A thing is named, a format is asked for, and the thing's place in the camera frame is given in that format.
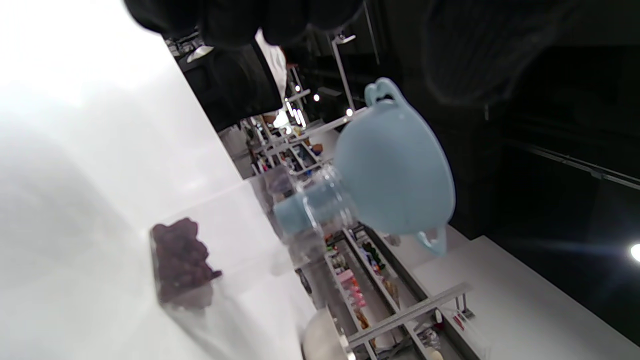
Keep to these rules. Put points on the person's left hand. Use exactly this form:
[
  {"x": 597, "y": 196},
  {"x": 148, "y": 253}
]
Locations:
[{"x": 475, "y": 45}]

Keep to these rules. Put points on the blue plastic funnel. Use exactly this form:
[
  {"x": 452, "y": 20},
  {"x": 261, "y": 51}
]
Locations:
[{"x": 395, "y": 170}]

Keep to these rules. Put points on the clear square coffee jar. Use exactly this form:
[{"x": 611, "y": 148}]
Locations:
[{"x": 240, "y": 250}]

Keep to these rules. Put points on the steel mixing bowl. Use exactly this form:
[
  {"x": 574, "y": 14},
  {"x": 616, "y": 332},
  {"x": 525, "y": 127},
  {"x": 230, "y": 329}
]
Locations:
[{"x": 322, "y": 340}]

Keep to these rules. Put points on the pile of dark red cranberries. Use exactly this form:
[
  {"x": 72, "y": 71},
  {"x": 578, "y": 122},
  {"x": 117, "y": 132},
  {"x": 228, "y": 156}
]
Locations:
[{"x": 182, "y": 260}]

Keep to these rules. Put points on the metal stand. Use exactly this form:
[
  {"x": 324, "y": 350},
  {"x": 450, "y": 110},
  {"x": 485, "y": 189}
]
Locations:
[{"x": 342, "y": 75}]

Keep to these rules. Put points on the white shelving rack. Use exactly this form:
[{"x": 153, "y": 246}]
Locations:
[{"x": 320, "y": 131}]

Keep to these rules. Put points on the black office chair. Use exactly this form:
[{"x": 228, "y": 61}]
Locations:
[{"x": 235, "y": 85}]

